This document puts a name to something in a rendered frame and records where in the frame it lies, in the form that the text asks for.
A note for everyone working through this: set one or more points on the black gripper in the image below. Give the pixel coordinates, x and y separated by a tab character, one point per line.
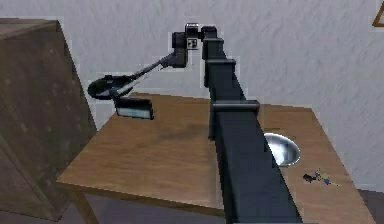
179	56

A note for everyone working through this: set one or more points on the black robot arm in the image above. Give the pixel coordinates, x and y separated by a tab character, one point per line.
246	160

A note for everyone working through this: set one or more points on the black flat rectangular device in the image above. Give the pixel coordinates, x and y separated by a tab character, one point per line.
135	109

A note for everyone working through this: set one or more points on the brown wooden table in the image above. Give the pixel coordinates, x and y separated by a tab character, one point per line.
156	156

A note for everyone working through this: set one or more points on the brown wooden cupboard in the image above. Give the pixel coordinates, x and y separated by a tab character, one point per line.
36	113

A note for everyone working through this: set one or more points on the silver metal bowl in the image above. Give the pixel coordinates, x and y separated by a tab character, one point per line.
283	150

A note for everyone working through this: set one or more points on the bunch of keys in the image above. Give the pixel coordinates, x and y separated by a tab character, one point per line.
316	177

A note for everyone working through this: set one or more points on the brown framed wall picture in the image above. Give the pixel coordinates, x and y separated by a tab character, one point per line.
380	18

